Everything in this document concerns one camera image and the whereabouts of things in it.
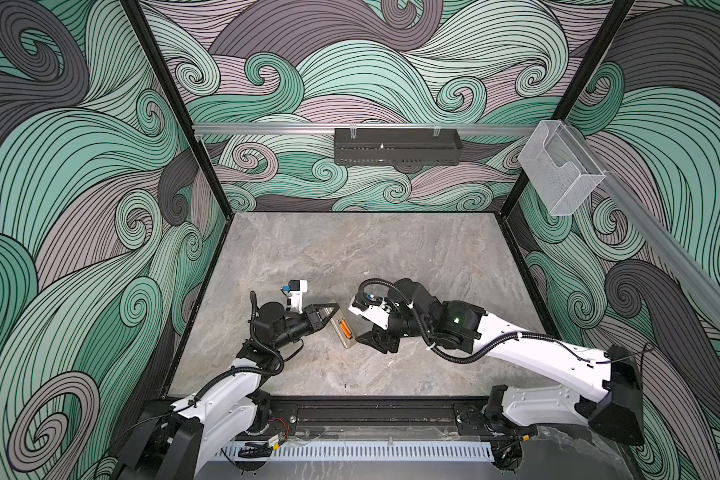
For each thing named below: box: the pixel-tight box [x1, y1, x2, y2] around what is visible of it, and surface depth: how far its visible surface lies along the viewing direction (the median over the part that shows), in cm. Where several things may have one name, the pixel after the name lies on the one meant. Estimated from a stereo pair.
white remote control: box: [330, 314, 358, 349], surface depth 77 cm
